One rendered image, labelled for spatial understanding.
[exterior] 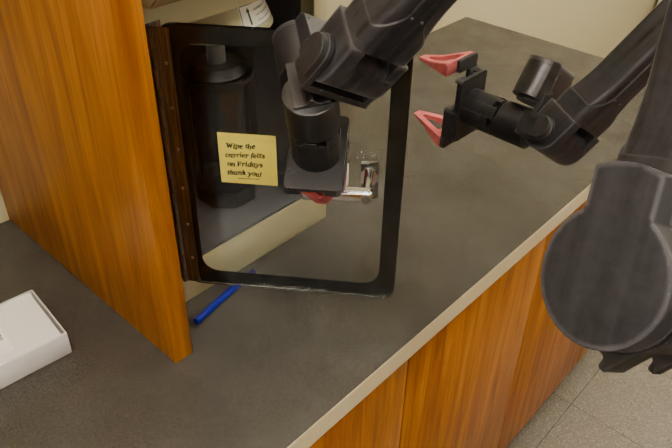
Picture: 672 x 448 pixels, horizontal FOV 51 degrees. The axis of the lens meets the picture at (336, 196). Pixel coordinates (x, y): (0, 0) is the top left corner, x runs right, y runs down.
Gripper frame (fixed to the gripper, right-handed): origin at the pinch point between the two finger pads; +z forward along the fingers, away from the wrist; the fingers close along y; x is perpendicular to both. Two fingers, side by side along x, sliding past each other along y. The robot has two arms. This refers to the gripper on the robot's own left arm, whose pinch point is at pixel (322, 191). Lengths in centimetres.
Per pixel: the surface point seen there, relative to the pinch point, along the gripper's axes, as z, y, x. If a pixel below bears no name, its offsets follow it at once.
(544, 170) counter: 46, -35, 38
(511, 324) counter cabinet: 66, -9, 34
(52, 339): 16.0, 16.8, -36.3
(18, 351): 14.9, 19.1, -39.9
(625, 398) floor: 142, -17, 82
